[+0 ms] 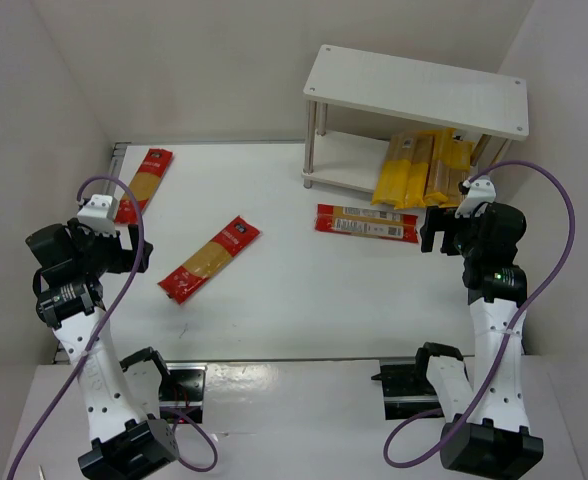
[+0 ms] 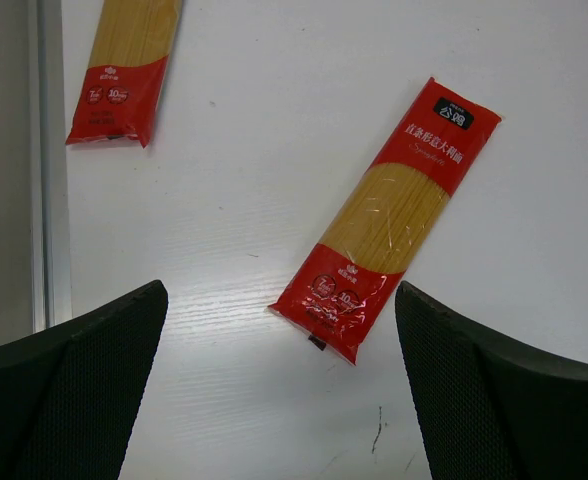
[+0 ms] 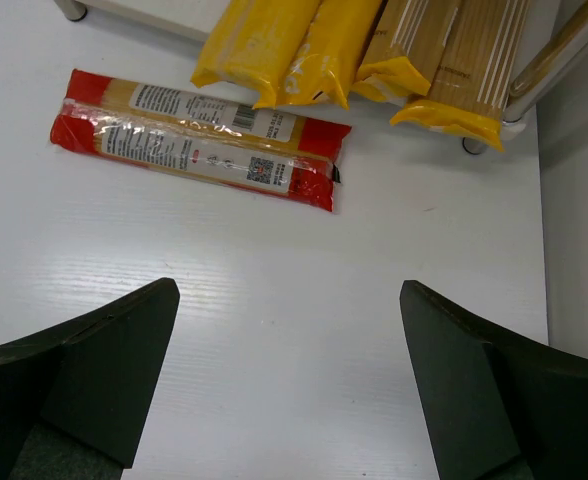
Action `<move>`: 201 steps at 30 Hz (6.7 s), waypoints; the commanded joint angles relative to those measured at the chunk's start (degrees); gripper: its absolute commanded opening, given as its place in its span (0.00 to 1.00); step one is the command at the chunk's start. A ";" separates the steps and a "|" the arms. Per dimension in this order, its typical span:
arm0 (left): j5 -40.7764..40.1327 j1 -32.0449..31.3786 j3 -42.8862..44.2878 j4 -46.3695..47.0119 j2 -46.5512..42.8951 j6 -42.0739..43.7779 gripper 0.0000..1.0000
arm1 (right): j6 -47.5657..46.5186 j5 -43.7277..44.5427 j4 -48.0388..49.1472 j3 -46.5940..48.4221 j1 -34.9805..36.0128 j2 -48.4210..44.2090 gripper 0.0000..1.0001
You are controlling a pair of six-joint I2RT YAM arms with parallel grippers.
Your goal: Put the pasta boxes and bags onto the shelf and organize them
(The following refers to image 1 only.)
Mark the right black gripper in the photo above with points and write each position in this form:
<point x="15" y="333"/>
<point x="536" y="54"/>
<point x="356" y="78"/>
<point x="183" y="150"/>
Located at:
<point x="444" y="232"/>

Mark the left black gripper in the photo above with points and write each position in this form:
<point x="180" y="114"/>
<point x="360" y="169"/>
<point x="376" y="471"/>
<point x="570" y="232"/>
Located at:
<point x="125" y="251"/>

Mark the red pasta bag barcode side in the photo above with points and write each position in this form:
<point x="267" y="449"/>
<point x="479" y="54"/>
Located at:
<point x="367" y="223"/>

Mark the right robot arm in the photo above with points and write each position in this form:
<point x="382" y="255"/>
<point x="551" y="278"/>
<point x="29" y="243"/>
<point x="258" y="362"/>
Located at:
<point x="487" y="431"/>

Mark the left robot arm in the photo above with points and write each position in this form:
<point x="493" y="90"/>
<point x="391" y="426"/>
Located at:
<point x="128" y="440"/>

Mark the yellow pasta bag right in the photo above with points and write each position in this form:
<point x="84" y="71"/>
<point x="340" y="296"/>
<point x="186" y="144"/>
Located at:
<point x="450" y="165"/>

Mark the yellow pasta bag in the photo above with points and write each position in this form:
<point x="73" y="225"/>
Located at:
<point x="450" y="165"/>
<point x="393" y="180"/>
<point x="415" y="153"/>

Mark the yellow pasta bag left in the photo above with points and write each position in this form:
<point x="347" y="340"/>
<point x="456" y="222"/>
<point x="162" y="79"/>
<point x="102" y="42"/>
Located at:
<point x="393" y="180"/>

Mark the red pasta bag far left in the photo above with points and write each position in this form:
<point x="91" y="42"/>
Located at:
<point x="144" y="185"/>

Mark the red pasta bag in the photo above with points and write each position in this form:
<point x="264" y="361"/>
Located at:
<point x="144" y="185"/>
<point x="181" y="284"/>

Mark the yellow pasta bag middle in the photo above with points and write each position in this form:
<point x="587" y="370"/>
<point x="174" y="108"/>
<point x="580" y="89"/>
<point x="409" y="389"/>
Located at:
<point x="415" y="153"/>

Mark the red pasta bag centre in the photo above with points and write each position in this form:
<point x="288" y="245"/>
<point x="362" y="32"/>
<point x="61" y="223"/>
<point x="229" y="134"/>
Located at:
<point x="181" y="284"/>

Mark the white two-tier shelf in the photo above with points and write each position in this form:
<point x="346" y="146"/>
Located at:
<point x="486" y="108"/>

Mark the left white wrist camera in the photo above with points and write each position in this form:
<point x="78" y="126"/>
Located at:
<point x="99" y="213"/>

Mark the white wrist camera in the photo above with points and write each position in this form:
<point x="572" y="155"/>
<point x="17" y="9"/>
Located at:
<point x="99" y="213"/>
<point x="479" y="192"/>

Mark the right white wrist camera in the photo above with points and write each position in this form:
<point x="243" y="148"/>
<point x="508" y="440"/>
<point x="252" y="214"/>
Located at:
<point x="479" y="192"/>

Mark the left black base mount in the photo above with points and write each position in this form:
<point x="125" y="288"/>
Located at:
<point x="185" y="389"/>

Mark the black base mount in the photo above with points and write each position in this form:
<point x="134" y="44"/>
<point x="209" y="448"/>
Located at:
<point x="405" y="393"/>
<point x="185" y="389"/>

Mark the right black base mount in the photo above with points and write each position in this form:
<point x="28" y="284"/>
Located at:
<point x="405" y="393"/>

